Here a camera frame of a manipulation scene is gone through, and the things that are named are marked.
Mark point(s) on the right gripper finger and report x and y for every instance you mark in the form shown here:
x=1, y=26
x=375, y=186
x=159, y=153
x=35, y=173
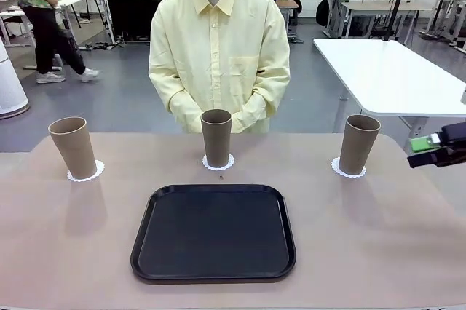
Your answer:
x=422, y=143
x=427, y=159

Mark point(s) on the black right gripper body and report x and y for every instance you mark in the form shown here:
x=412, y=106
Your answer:
x=457, y=142

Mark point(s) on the brown paper cup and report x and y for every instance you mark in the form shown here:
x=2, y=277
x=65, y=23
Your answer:
x=358, y=150
x=74, y=150
x=216, y=139

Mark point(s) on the white doily coaster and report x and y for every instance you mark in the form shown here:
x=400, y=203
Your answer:
x=101, y=170
x=218, y=169
x=335, y=166

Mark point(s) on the yellow-sleeved right forearm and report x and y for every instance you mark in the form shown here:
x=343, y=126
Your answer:
x=183, y=110

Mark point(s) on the yellow-sleeved left forearm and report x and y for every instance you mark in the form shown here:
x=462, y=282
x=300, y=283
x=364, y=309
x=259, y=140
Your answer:
x=251, y=111

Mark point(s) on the large white table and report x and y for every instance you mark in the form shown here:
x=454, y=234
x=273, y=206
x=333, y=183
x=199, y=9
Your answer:
x=393, y=73

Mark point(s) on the gray lab desk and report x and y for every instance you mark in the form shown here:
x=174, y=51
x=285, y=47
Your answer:
x=378, y=6

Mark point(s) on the black stand pole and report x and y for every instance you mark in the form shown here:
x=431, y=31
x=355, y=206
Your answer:
x=397, y=0

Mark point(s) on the black backpack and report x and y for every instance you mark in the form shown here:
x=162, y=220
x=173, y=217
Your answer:
x=322, y=11

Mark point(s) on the small brown-top table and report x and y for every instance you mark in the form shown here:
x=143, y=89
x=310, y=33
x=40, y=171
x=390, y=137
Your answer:
x=289, y=4

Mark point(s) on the person in yellow shirt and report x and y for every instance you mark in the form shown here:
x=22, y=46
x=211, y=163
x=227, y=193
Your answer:
x=218, y=51

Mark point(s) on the black plastic serving tray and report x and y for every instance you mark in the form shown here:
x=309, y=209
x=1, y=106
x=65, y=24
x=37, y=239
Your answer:
x=218, y=248

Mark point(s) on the dark desk with brown top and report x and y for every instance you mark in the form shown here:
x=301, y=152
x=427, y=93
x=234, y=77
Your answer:
x=127, y=15

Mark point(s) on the white desk with white parts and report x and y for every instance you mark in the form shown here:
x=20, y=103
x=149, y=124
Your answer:
x=69, y=0

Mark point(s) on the white cylindrical air purifier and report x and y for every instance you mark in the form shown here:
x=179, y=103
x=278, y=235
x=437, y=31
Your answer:
x=11, y=84

